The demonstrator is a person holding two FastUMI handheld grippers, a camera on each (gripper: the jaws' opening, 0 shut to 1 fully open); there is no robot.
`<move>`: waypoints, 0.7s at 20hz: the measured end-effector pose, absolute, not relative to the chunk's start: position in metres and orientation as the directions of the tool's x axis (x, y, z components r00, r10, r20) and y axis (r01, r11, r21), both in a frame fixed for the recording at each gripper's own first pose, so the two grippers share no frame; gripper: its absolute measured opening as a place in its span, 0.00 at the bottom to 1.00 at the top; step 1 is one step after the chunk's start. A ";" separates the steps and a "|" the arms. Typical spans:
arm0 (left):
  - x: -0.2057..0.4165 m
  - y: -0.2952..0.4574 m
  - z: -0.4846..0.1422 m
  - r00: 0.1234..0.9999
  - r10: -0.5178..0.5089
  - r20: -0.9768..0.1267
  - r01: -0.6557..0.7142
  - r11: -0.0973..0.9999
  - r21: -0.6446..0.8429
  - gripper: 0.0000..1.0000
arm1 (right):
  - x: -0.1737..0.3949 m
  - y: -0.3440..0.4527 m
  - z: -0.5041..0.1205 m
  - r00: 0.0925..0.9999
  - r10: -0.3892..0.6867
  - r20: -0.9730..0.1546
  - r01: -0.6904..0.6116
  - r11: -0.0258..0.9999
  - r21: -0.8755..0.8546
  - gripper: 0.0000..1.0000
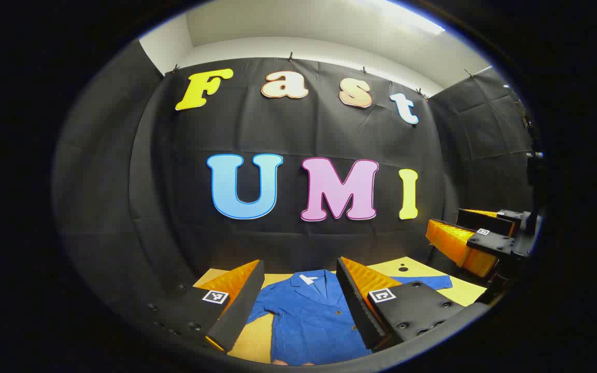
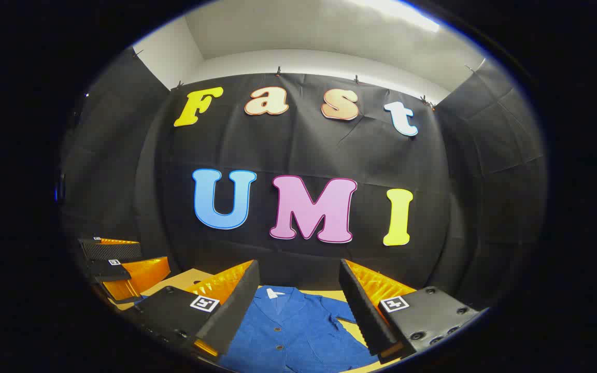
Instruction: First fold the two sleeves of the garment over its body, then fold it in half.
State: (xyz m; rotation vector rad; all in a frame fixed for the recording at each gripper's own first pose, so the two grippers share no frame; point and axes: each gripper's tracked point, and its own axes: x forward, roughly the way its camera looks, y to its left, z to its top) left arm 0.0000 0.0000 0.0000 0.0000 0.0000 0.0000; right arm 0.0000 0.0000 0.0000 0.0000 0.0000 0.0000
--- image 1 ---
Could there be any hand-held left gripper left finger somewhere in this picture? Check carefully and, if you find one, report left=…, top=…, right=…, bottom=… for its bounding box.
left=146, top=259, right=265, bottom=353

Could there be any blue button shirt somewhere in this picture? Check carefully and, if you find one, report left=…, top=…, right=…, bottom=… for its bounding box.
left=247, top=269, right=453, bottom=366

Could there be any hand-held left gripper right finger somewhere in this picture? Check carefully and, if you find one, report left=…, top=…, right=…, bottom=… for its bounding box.
left=336, top=256, right=465, bottom=352

